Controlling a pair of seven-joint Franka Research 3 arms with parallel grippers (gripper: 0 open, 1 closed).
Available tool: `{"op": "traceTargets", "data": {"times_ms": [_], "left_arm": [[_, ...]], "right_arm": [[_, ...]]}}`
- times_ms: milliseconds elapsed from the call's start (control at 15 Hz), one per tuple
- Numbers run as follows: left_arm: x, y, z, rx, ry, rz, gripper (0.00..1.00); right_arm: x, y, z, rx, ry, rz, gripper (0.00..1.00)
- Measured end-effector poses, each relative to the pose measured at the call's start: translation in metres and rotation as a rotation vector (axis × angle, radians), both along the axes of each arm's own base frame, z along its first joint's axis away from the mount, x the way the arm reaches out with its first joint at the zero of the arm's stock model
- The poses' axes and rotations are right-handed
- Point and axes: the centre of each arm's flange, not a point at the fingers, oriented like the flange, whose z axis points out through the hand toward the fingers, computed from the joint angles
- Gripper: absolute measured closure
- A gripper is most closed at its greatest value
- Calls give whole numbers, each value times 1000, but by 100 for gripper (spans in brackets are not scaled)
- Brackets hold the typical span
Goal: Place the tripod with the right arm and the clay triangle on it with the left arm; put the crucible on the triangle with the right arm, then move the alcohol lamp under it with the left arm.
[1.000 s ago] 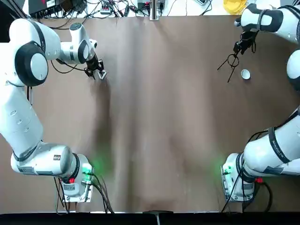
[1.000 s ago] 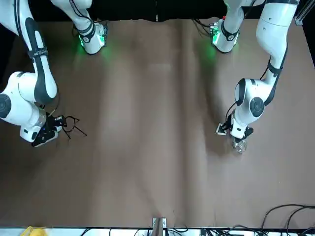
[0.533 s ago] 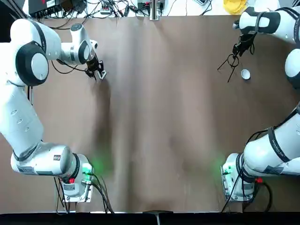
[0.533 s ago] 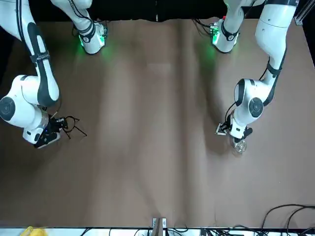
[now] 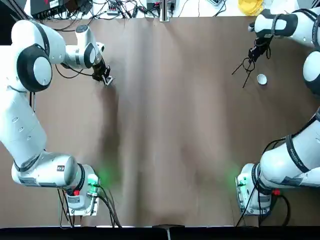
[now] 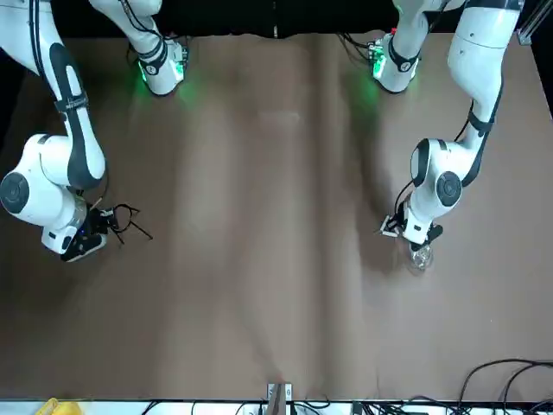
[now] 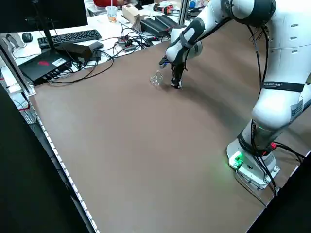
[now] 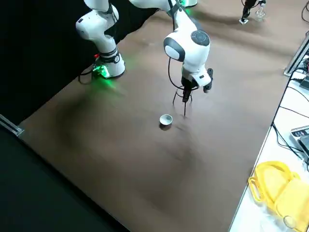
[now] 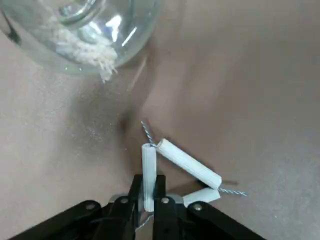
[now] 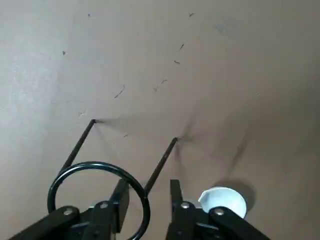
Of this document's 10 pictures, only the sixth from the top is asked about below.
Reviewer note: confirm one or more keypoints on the glass alcohol lamp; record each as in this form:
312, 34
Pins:
420, 257

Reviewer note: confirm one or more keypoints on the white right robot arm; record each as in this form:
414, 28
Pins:
47, 194

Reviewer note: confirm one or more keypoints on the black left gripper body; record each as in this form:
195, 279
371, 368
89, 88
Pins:
406, 218

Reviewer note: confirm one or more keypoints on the yellow bag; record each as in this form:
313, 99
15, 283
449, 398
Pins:
60, 408

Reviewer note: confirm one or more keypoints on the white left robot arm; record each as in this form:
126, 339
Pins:
475, 52

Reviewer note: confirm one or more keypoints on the aluminium frame post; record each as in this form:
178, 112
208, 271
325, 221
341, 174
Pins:
276, 397
533, 21

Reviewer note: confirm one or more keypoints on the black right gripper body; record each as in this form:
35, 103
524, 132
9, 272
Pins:
93, 221

